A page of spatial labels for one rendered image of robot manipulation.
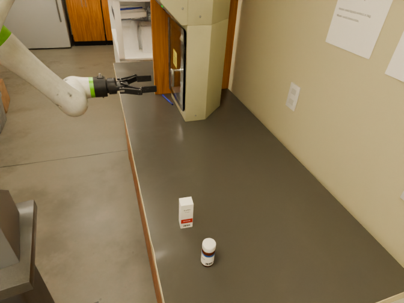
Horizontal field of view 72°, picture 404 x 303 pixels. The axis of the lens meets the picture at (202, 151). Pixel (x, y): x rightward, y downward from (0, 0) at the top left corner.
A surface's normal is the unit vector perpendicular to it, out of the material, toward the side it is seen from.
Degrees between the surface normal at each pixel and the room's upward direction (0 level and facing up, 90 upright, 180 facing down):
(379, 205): 90
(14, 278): 0
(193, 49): 90
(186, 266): 0
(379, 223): 90
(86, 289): 0
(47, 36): 90
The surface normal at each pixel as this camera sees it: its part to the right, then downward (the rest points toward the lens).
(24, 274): 0.05, -0.81
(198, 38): 0.31, 0.57
